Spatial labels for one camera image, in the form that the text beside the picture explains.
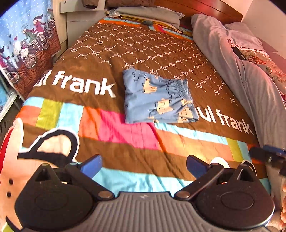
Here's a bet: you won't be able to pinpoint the white bedside cabinet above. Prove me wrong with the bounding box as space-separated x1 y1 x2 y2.
52 0 106 58

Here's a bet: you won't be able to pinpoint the floral patterned cushion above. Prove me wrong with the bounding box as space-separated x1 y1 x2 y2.
228 40 285 102

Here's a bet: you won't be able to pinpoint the person's right hand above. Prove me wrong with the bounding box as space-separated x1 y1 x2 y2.
280 185 286 225

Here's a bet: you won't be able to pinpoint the blue cyclist print curtain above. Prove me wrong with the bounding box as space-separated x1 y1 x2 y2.
1 1 61 98

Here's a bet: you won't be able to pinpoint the grey crumpled blanket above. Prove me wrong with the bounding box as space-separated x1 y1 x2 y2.
191 14 285 149

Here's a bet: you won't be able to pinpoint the brown paul frank bedspread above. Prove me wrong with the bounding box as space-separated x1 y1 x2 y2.
1 17 274 231

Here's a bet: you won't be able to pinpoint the blue printed kids pants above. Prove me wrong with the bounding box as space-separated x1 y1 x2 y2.
123 68 199 124

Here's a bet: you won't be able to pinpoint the grey pillow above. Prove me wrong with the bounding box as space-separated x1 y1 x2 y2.
109 6 185 29

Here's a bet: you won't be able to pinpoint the red wooden headboard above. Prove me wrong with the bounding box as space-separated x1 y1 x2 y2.
155 0 243 29

